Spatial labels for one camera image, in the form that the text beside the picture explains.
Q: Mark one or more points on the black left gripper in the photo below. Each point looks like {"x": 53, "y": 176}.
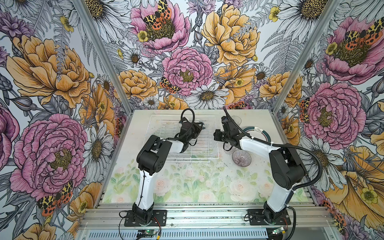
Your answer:
{"x": 198, "y": 127}

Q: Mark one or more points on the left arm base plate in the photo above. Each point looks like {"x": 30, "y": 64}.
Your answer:
{"x": 154, "y": 218}

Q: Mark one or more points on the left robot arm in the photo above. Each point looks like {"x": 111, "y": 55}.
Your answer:
{"x": 151, "y": 159}

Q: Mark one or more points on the plate green red band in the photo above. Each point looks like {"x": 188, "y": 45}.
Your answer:
{"x": 257, "y": 133}

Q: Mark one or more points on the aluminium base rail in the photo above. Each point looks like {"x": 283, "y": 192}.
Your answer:
{"x": 210, "y": 222}

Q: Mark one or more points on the clear glass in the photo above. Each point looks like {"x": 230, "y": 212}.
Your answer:
{"x": 237, "y": 120}

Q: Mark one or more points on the left aluminium corner post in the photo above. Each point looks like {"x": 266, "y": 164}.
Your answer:
{"x": 96, "y": 39}

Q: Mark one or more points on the green circuit board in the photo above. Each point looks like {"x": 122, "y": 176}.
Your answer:
{"x": 146, "y": 234}

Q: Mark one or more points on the white wire dish rack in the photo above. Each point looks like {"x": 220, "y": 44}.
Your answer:
{"x": 201, "y": 149}

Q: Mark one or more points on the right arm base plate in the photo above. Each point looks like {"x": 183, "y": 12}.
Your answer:
{"x": 259, "y": 217}

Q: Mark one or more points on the striped brown white bowl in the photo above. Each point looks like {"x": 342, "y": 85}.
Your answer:
{"x": 241, "y": 158}

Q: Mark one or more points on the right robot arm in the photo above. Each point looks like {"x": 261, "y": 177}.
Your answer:
{"x": 287, "y": 167}

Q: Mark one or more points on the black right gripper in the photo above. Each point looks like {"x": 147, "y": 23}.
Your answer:
{"x": 216, "y": 135}

